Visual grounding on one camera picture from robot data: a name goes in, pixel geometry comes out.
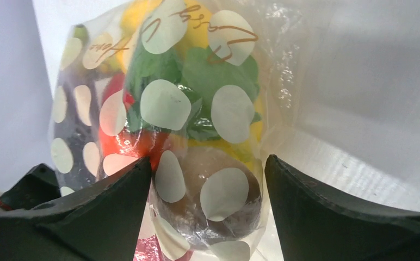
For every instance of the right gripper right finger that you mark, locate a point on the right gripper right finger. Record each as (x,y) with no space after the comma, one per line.
(316,221)

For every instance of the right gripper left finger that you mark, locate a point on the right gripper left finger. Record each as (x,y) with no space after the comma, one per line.
(87,216)

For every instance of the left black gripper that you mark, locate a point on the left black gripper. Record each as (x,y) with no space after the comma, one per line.
(37,186)

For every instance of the polka dot zip bag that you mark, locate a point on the polka dot zip bag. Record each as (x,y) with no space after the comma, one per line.
(275,130)

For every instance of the orange toy carrot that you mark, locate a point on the orange toy carrot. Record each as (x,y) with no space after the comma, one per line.
(169,102)

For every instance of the brown toy mushroom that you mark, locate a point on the brown toy mushroom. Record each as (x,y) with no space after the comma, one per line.
(206,195)

